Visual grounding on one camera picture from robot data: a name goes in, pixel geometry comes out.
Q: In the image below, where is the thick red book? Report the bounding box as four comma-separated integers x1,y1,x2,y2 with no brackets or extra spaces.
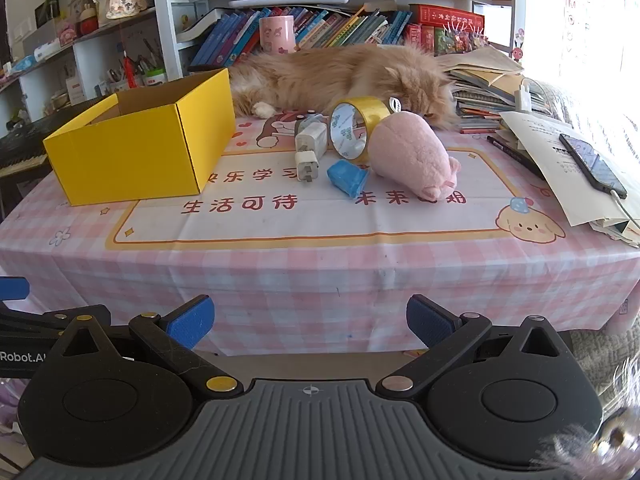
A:
409,4,486,31

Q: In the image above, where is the black pen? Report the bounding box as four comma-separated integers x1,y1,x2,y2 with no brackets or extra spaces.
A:
486,135,548,181

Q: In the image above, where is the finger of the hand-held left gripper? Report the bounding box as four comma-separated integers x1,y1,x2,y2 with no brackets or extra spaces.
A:
0,276,31,302
0,302,112,333

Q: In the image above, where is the pink plush toy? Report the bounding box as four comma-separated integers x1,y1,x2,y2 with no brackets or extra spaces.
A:
371,112,462,201

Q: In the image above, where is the white shelf unit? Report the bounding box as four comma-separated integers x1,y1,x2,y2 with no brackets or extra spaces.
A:
0,0,516,133

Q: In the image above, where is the black smartphone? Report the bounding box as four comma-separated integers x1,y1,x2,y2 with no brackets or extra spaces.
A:
559,133,628,200

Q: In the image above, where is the white box with red label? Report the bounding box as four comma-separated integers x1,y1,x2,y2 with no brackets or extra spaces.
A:
65,76,87,106

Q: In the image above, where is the white paper sheet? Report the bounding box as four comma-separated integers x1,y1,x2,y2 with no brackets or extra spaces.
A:
500,110,633,227

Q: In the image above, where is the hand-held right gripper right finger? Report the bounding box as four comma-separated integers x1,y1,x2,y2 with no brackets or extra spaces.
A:
375,294,576,395

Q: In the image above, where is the blue plastic sharpener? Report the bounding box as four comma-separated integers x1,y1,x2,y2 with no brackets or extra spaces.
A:
326,158,370,200

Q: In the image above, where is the row of colourful books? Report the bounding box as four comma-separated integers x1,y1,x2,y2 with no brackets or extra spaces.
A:
187,5,416,68

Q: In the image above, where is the wall poster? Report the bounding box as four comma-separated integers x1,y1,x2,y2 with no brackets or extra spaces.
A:
562,0,640,76

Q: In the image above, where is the black keyboard piano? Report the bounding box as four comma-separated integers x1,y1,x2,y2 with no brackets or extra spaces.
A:
0,97,108,181

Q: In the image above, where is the white tissue pack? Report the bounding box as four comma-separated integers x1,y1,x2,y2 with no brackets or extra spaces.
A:
32,40,63,61

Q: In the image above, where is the orange fluffy cat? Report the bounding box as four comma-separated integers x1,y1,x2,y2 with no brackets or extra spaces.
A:
227,42,463,133

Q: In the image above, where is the yellow cardboard box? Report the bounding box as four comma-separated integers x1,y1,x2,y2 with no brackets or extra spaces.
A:
42,67,237,207

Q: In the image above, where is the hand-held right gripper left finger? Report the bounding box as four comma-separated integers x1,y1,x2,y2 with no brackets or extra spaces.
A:
47,295,246,395

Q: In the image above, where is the white charger plug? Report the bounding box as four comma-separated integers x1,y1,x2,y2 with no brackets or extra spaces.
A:
295,122,331,157
293,150,322,184

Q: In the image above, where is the pink mug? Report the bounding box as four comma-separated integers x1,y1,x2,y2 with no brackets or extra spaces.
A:
258,15,297,56

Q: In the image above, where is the yellow tape roll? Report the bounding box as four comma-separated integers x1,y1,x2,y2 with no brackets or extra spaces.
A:
329,96,392,165

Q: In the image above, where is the white light bar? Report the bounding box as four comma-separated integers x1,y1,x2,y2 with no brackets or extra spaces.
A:
227,0,351,8

